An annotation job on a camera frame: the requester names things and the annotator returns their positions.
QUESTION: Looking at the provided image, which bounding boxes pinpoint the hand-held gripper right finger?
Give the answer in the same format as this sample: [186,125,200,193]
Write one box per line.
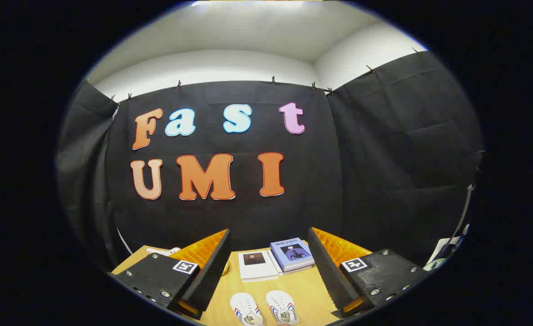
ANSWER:
[308,227,430,318]

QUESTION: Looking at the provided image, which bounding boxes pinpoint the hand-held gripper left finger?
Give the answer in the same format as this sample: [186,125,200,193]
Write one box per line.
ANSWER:
[111,229,230,320]

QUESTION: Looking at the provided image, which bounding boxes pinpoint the white shoe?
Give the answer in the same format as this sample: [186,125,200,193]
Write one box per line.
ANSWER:
[266,290,299,326]
[230,292,264,326]

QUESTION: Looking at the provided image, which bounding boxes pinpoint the blue cover book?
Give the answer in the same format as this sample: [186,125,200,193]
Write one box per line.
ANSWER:
[270,238,316,272]

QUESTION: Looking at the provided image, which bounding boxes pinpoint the white portrait cover book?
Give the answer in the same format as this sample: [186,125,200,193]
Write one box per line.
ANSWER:
[238,250,279,283]

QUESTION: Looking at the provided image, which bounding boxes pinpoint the pink plush toy green shorts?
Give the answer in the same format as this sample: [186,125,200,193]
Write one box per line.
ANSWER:
[146,247,181,257]

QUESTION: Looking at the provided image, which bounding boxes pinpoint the black metal stand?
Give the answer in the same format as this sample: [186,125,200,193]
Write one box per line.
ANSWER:
[425,183,477,272]

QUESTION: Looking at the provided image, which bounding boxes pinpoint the row of black clips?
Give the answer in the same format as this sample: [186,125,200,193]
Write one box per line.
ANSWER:
[84,47,423,102]

